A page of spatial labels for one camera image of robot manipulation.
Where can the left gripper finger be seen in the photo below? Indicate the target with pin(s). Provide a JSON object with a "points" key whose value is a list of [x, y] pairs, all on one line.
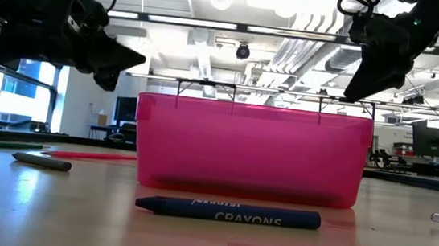
{"points": [[113, 47], [110, 63]]}

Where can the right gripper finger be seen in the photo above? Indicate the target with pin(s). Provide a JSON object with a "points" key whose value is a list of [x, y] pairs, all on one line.
{"points": [[380, 84], [363, 72]]}

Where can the pink-red pencil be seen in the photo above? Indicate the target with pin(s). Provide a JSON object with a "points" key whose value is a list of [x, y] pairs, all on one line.
{"points": [[91, 155]]}

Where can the grey crayon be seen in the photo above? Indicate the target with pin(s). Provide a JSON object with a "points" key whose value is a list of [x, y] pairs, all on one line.
{"points": [[42, 161]]}

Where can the pink-red plastic bin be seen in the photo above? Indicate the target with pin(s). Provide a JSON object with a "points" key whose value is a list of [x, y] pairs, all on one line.
{"points": [[253, 154]]}

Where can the dark blue crayon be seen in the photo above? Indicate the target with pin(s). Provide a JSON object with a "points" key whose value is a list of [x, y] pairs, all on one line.
{"points": [[235, 213]]}

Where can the black ceiling spotlight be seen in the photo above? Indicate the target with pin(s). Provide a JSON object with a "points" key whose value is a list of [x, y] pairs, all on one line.
{"points": [[413, 100]]}

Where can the black computer monitor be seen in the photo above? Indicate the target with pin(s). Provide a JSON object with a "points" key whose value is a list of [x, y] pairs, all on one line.
{"points": [[125, 110], [429, 141]]}

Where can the black office chair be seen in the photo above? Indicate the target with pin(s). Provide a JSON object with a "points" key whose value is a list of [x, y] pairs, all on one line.
{"points": [[123, 133]]}

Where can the long ceiling light bar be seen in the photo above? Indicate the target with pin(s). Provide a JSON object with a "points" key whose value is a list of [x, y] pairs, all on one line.
{"points": [[193, 22]]}

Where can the large window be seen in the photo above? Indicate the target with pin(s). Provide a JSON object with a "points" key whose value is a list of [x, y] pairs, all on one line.
{"points": [[24, 96]]}

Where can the silver ventilation duct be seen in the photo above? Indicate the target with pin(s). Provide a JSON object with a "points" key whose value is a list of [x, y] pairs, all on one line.
{"points": [[342, 60]]}

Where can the black metal stand frame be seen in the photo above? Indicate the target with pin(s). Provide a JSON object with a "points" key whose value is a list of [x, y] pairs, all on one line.
{"points": [[207, 82], [347, 99]]}

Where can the black aluminium table frame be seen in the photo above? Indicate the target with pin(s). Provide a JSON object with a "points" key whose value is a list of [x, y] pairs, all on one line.
{"points": [[60, 138]]}

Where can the black dome camera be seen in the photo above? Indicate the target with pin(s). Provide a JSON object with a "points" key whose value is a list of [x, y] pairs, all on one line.
{"points": [[243, 52]]}

